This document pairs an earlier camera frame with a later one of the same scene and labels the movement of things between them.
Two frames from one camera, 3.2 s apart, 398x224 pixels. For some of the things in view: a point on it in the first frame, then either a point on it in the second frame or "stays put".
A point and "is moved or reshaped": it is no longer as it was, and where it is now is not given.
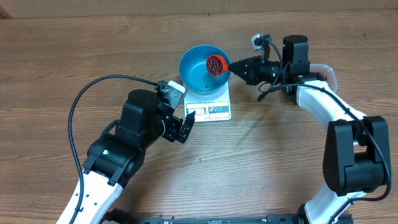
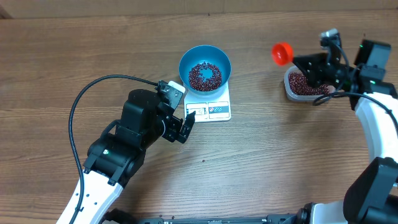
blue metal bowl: (194, 74) stays put
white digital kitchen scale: (209, 107) stays put
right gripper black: (258, 70) → (319, 70)
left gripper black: (173, 134) stays put
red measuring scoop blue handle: (216, 65) is moved or reshaped
